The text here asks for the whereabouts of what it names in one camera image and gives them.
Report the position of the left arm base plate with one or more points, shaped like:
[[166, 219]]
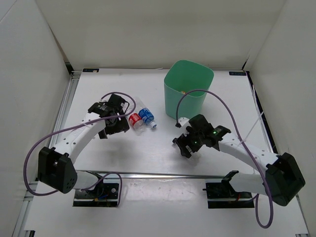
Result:
[[105, 194]]

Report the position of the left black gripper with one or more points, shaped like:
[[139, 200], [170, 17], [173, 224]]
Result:
[[122, 125]]

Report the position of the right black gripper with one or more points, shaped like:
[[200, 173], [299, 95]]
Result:
[[183, 140]]

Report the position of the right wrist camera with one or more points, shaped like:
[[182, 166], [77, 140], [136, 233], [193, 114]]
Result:
[[182, 122]]

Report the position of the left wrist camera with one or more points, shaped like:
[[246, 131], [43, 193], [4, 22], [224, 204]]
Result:
[[102, 101]]

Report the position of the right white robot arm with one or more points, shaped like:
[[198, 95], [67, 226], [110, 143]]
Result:
[[278, 177]]

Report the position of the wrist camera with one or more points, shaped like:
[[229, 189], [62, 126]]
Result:
[[102, 101], [182, 122]]

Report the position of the red label plastic bottle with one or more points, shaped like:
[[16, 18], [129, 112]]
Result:
[[135, 122]]

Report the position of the blue corner label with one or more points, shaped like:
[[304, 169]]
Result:
[[90, 70], [237, 73]]

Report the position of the green plastic bin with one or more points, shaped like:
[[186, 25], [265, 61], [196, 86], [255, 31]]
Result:
[[190, 77]]

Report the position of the blue label plastic bottle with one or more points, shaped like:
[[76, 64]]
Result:
[[145, 114]]

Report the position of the right blue corner label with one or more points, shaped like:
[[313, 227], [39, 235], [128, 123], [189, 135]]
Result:
[[237, 73]]

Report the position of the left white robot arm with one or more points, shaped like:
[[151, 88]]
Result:
[[56, 165]]

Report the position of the left blue corner label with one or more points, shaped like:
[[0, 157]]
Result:
[[90, 70]]

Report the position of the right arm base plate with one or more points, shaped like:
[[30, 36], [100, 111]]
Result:
[[220, 194]]

